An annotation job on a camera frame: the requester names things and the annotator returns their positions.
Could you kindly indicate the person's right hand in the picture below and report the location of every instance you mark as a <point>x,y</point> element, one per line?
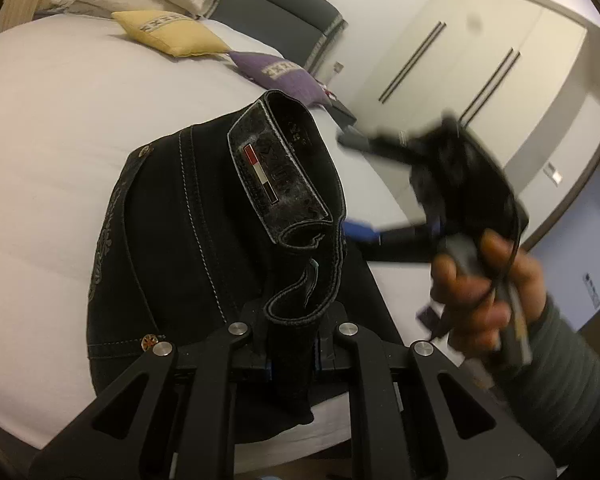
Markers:
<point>475,310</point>

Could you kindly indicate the grey upholstered headboard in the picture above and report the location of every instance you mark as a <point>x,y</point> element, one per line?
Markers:
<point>280,15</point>

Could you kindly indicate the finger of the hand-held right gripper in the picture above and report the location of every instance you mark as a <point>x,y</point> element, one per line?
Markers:
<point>395,242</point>
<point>375,142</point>

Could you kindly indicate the yellow patterned cushion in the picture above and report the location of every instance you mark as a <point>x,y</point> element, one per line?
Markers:
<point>180,37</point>

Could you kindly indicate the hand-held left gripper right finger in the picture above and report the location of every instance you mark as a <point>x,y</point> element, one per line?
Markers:
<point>365,370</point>

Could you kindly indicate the small wall label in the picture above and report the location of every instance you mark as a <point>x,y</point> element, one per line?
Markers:
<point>592,290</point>

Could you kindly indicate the person's right forearm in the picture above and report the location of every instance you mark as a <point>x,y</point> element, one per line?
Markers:
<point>570,390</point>

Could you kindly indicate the white wardrobe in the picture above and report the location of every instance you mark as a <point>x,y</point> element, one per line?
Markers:
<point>430,60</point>

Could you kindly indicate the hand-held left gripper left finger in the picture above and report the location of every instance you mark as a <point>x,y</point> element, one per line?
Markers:
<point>220,360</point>

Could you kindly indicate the silver wall socket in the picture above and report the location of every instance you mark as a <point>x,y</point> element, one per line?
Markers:
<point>338,67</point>

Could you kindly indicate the black pants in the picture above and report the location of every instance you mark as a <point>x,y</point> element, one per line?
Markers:
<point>180,235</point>

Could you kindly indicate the white wall switch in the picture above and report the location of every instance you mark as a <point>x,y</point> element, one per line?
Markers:
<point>553,174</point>

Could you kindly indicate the white-sheeted bed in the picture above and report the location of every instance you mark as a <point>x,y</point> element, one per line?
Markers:
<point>55,135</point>

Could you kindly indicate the purple patterned cushion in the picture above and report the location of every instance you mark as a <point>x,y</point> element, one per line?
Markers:
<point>300,89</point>

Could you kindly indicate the dark grey nightstand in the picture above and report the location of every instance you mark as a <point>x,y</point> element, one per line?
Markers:
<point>342,112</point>

